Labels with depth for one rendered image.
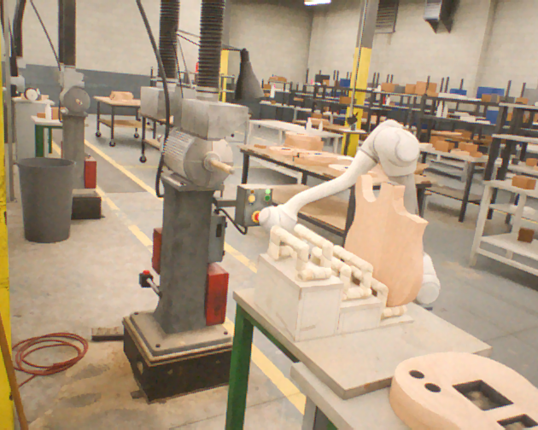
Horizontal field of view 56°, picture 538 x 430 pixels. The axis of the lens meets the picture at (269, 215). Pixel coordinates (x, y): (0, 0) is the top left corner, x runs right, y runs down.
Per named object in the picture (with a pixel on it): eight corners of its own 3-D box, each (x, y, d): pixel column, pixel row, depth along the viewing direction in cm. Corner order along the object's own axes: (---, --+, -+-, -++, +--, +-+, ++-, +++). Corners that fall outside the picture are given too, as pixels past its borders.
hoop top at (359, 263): (329, 253, 170) (331, 244, 169) (337, 252, 171) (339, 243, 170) (365, 276, 153) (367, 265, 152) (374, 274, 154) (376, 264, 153)
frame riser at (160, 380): (112, 357, 292) (113, 317, 286) (208, 339, 323) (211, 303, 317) (137, 408, 250) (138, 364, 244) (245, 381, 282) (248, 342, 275)
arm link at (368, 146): (353, 144, 220) (365, 149, 207) (380, 112, 218) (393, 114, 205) (374, 163, 224) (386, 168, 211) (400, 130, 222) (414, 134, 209)
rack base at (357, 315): (290, 298, 172) (294, 273, 169) (330, 293, 180) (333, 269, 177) (336, 336, 149) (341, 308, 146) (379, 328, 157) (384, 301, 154)
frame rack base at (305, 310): (252, 303, 165) (257, 254, 161) (291, 298, 172) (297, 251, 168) (294, 344, 142) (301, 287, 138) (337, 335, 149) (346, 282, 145)
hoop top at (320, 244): (291, 233, 160) (292, 223, 159) (300, 232, 162) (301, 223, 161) (325, 254, 143) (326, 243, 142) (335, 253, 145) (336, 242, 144)
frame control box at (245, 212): (212, 225, 269) (215, 178, 263) (247, 223, 280) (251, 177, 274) (232, 240, 249) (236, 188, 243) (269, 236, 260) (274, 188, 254)
